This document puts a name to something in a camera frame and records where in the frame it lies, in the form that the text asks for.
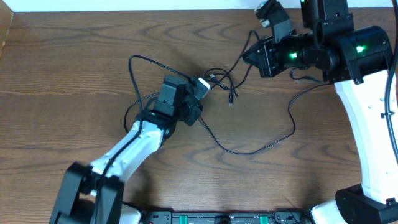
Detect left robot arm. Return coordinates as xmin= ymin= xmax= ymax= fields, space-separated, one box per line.
xmin=50 ymin=76 xmax=211 ymax=223

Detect black usb cable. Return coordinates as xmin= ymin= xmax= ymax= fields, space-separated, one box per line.
xmin=197 ymin=29 xmax=333 ymax=156
xmin=123 ymin=68 xmax=239 ymax=134

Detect cardboard side panel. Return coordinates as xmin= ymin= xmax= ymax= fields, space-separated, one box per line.
xmin=0 ymin=0 xmax=14 ymax=54

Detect left camera black cable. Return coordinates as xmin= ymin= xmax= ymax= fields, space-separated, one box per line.
xmin=93 ymin=54 xmax=195 ymax=224

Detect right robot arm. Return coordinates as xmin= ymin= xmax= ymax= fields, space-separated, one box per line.
xmin=243 ymin=0 xmax=397 ymax=223

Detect right camera black cable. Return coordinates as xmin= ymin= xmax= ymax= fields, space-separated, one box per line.
xmin=384 ymin=0 xmax=398 ymax=156

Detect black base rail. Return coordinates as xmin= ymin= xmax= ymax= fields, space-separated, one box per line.
xmin=121 ymin=202 xmax=315 ymax=224

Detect camera black cable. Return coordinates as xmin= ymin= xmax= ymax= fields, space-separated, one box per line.
xmin=384 ymin=0 xmax=398 ymax=156
xmin=93 ymin=54 xmax=195 ymax=224

